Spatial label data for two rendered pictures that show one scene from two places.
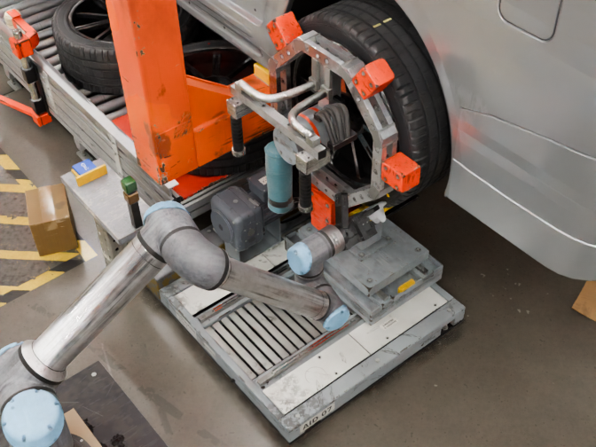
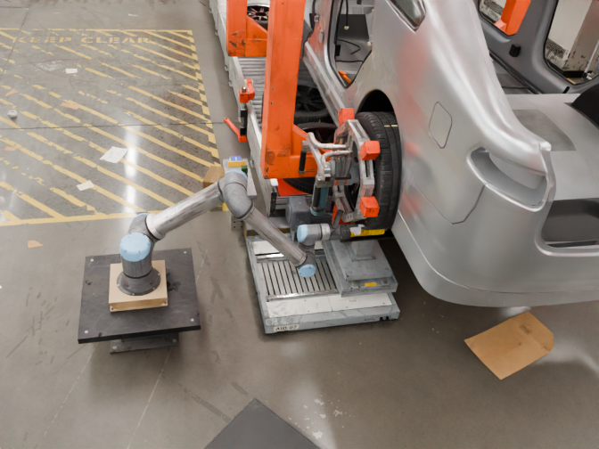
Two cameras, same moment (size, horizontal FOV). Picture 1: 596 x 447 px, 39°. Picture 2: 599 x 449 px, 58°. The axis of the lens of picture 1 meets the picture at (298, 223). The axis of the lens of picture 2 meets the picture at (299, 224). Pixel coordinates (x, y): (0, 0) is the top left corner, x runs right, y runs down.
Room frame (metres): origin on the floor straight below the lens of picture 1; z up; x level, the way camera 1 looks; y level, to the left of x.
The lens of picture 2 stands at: (-0.36, -0.76, 2.51)
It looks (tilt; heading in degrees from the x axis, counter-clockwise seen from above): 39 degrees down; 20
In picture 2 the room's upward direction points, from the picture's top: 7 degrees clockwise
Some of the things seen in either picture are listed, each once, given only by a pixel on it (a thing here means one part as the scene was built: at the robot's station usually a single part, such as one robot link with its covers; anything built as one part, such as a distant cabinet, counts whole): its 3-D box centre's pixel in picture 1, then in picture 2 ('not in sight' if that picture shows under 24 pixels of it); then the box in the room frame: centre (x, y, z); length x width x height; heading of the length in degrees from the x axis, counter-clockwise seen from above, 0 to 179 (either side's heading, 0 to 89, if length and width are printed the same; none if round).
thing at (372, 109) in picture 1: (329, 123); (350, 172); (2.10, -0.11, 0.85); 0.54 x 0.07 x 0.54; 38
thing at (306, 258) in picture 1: (309, 253); (309, 232); (1.76, -0.03, 0.62); 0.12 x 0.09 x 0.10; 128
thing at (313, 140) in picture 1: (319, 105); (339, 155); (1.95, -0.07, 1.03); 0.19 x 0.18 x 0.11; 128
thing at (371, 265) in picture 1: (364, 221); (363, 240); (2.20, -0.24, 0.32); 0.40 x 0.30 x 0.28; 38
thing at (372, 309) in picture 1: (362, 256); (357, 262); (2.20, -0.24, 0.13); 0.50 x 0.36 x 0.10; 38
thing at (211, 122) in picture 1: (241, 90); (326, 148); (2.51, 0.19, 0.69); 0.52 x 0.17 x 0.35; 128
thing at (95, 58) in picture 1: (128, 34); (300, 110); (3.42, 0.77, 0.39); 0.66 x 0.66 x 0.24
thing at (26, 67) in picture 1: (31, 78); (243, 115); (3.22, 1.20, 0.30); 0.09 x 0.05 x 0.50; 38
